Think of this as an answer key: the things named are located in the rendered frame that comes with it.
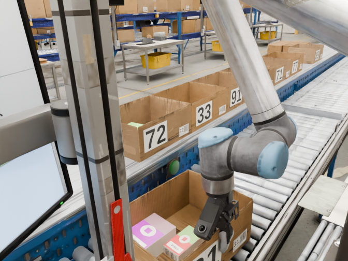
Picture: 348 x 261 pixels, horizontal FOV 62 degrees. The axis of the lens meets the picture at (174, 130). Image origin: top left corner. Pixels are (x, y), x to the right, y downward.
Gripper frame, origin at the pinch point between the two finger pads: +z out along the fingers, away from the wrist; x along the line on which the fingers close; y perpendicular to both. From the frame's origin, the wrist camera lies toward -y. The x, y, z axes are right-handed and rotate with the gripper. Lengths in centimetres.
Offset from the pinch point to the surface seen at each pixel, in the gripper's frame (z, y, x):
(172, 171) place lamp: 0, 32, 43
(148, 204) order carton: -5.5, 0.8, 28.5
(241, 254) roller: 9.9, 11.4, -1.6
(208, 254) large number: -2.0, -4.8, 0.1
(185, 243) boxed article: 4.1, 0.6, 13.0
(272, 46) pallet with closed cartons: 17, 776, 281
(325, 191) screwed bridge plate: 11, 65, -15
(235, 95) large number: -18, 108, 49
